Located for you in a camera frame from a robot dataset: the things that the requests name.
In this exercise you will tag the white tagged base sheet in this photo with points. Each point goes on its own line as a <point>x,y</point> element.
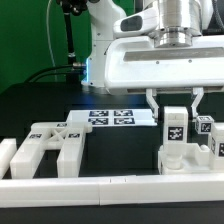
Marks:
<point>113,118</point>

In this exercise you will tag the white chair seat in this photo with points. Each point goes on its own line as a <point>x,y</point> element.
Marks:
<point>194,159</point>

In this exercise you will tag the white tagged cube right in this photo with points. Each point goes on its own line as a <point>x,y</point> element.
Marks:
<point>203,124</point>

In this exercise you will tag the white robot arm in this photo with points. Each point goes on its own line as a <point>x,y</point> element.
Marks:
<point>103,14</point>

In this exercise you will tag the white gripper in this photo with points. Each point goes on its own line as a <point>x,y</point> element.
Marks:
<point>164,49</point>

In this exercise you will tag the white U-shaped fence wall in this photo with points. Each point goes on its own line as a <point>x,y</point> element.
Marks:
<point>104,190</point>

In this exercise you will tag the white chair back frame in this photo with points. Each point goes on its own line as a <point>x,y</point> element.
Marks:
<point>66,137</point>

